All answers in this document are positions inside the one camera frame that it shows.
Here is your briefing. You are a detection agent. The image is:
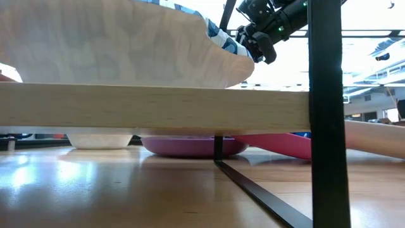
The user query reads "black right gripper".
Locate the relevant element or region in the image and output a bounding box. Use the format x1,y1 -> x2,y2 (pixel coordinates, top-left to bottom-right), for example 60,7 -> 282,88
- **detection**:
235,0 -> 277,65

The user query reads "magenta plastic plate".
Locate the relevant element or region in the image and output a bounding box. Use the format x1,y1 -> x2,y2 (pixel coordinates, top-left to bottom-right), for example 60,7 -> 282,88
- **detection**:
232,132 -> 313,161

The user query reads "purple plastic plate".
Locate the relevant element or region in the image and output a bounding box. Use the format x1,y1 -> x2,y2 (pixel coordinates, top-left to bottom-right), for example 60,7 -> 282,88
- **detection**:
140,135 -> 250,159

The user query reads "wooden shelf with black frame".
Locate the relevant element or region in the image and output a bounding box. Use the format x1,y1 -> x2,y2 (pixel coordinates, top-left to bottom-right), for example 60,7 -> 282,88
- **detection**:
0,0 -> 352,228

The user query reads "black metal rig frame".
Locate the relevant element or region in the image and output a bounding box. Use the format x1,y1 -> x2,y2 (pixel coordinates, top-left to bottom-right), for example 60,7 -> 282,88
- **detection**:
0,0 -> 405,153

